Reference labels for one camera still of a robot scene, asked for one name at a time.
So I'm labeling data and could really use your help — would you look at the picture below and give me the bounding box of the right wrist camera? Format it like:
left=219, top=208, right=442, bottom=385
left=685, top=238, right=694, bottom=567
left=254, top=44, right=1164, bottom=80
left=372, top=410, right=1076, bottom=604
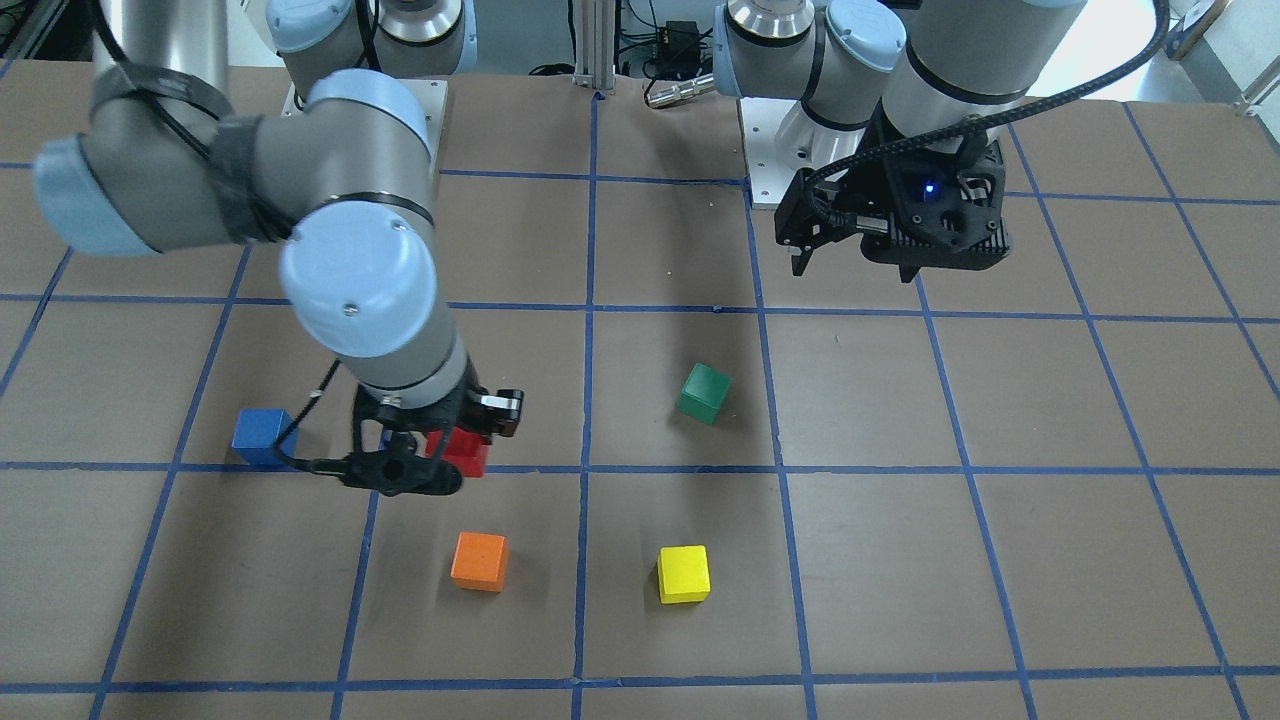
left=338, top=448, right=465, bottom=497

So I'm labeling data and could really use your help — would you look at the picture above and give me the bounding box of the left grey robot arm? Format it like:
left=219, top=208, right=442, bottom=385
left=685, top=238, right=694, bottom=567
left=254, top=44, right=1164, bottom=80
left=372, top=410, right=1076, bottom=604
left=712, top=1, right=1084, bottom=283

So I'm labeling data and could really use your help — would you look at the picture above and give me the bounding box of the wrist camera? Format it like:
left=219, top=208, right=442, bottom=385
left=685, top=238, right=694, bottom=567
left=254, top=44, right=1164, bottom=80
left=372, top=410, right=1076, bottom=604
left=338, top=448, right=465, bottom=497
left=860, top=141, right=1012, bottom=272

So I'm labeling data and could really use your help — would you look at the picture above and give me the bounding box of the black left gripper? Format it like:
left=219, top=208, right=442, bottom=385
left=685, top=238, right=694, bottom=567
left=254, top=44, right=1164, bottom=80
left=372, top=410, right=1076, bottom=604
left=774, top=110, right=991, bottom=284

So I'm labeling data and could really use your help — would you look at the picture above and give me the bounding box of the brown paper table cover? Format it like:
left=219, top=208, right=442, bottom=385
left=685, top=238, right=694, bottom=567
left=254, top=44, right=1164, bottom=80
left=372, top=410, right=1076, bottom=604
left=3, top=61, right=1279, bottom=719

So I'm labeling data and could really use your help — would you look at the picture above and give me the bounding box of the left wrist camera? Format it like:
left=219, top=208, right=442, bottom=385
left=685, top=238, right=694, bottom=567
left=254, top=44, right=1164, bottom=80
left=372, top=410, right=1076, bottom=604
left=860, top=141, right=1012, bottom=272

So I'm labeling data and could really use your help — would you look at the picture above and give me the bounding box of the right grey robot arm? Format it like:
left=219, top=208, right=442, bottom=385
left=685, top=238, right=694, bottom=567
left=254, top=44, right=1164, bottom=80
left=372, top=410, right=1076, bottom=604
left=33, top=1, right=524, bottom=443

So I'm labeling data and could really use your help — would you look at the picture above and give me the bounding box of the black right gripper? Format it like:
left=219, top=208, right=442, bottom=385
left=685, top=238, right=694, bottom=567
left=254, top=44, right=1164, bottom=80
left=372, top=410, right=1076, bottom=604
left=351, top=375, right=526, bottom=462

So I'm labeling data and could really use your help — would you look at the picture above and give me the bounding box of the yellow wooden block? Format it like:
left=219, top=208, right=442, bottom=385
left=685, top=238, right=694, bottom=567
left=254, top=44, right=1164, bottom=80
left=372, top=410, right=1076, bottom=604
left=657, top=544, right=712, bottom=605

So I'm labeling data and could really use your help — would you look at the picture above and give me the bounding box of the red wooden block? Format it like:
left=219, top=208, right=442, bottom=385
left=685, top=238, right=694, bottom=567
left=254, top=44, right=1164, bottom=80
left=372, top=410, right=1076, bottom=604
left=436, top=428, right=492, bottom=479

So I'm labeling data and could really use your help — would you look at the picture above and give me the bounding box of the aluminium frame post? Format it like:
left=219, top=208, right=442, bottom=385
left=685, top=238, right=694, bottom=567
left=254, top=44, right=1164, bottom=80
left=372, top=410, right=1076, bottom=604
left=570, top=0, right=620, bottom=96

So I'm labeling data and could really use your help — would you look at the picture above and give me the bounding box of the orange wooden block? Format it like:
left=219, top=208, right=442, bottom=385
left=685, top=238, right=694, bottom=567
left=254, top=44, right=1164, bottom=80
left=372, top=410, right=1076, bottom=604
left=451, top=530, right=509, bottom=593

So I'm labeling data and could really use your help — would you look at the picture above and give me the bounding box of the blue wooden block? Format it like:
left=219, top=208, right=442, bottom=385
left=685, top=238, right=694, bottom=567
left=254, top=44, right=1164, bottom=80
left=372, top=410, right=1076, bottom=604
left=230, top=407, right=294, bottom=468

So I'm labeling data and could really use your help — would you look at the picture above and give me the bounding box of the green wooden block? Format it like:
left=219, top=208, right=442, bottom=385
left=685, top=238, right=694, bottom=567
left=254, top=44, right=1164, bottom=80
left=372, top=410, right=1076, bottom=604
left=676, top=363, right=733, bottom=425

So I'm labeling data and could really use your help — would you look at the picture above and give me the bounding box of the black cable bundle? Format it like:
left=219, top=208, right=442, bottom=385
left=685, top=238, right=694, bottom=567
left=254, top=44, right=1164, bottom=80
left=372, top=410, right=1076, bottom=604
left=530, top=0, right=721, bottom=81

